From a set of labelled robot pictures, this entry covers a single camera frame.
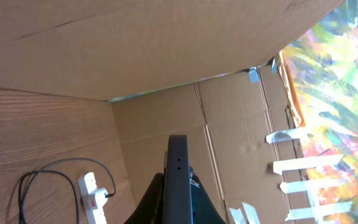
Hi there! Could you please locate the white charger adapter plug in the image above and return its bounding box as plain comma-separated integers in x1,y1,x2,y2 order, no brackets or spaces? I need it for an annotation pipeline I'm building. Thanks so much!
87,188,108,210

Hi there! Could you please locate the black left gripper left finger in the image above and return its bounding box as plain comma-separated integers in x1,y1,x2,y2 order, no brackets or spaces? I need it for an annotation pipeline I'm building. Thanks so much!
124,173,164,224

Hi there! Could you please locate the white power strip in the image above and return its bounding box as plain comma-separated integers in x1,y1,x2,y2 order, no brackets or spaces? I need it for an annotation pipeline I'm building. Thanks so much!
78,172,108,224

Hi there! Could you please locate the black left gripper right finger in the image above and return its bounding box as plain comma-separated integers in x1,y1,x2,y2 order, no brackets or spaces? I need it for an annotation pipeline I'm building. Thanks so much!
191,174,225,224

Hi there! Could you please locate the cardboard side panel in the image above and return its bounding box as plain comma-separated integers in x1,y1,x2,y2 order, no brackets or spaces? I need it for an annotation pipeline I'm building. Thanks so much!
112,66,310,223

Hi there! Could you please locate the Samsung Galaxy smartphone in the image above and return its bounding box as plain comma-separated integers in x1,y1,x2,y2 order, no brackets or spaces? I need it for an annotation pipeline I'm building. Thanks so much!
162,135,193,224

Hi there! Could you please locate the cardboard back panel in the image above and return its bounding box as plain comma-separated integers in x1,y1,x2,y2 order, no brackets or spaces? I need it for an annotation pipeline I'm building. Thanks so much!
0,0,340,100

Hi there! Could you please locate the black USB charging cable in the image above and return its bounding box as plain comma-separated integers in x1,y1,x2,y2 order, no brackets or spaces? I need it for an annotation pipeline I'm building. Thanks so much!
17,157,117,224

